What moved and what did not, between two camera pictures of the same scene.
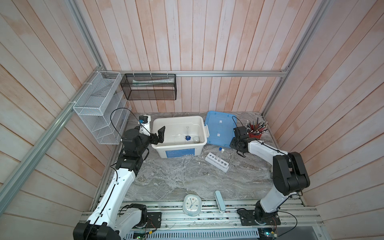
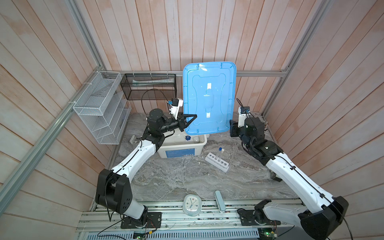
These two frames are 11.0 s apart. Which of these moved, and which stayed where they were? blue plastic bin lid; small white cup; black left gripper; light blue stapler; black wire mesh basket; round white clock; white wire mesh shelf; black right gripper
Moved: blue plastic bin lid; black right gripper; black left gripper
Stayed: light blue stapler; white wire mesh shelf; small white cup; round white clock; black wire mesh basket
